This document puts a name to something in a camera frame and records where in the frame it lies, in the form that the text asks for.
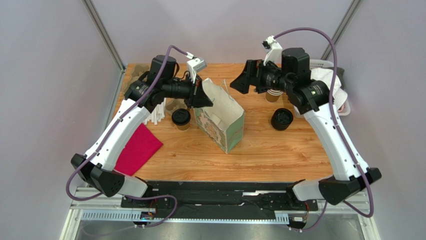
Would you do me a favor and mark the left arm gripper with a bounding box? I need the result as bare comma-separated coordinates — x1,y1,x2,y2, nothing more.
163,74,214,110

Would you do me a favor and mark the black cup lid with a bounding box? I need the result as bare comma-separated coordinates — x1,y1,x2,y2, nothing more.
171,108,191,123

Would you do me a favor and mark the single pulp cup carrier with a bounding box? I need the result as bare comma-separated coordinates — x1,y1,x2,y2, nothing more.
164,98,188,115

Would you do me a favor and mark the green white paper bag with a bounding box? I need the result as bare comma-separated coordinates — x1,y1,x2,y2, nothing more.
193,78,245,154

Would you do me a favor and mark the brown paper coffee cup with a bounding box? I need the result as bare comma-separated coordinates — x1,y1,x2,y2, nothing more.
174,122,190,131

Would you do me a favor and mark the stack of paper cups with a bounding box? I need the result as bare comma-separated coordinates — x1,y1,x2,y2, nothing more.
265,89,283,103

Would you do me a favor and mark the stack of pulp cup carriers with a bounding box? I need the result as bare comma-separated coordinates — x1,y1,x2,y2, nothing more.
120,63,150,94

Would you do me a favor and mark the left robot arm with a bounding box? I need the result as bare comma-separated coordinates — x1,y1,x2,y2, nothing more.
70,55,213,198

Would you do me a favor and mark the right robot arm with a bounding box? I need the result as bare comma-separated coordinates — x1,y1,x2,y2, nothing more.
230,47,382,205

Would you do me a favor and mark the white paper straws bundle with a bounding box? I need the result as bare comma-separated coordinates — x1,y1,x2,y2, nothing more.
143,101,166,125

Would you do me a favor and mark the white plastic basket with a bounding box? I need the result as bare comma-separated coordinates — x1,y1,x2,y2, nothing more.
309,59,351,116

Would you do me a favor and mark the red folded cloth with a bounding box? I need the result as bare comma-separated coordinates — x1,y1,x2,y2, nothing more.
114,123,163,176

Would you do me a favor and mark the white bucket hat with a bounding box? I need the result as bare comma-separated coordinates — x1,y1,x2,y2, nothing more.
311,67,349,111

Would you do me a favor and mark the dark green cloth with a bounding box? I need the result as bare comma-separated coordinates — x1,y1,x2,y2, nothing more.
336,67,345,90

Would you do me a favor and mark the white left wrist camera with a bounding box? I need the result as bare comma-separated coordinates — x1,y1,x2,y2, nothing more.
186,52,207,84

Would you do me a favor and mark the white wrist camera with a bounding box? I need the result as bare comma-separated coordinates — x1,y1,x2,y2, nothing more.
186,52,207,84
262,35,283,66

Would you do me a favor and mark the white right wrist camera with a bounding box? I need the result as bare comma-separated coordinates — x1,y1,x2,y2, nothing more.
262,35,283,66

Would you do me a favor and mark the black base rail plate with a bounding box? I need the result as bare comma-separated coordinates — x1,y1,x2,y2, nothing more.
121,180,319,220

